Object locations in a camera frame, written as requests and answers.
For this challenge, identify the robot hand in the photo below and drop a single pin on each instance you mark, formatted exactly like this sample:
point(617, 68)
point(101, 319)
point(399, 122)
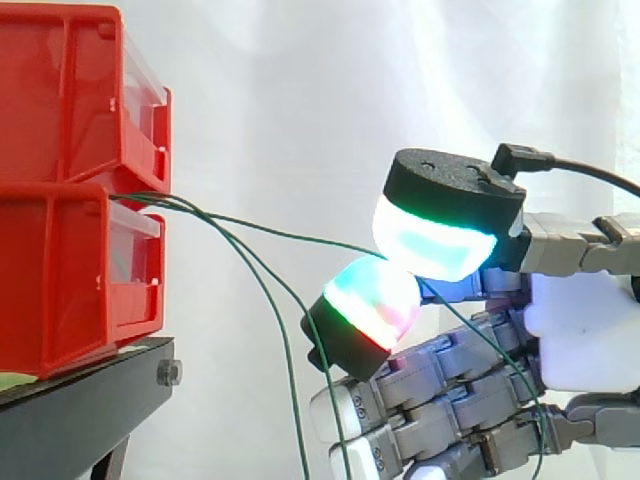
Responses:
point(565, 340)

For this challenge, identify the black stand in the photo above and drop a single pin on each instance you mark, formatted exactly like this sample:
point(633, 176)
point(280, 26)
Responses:
point(75, 415)

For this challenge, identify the red plastic bin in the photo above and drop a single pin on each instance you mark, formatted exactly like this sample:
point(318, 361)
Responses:
point(55, 280)
point(60, 90)

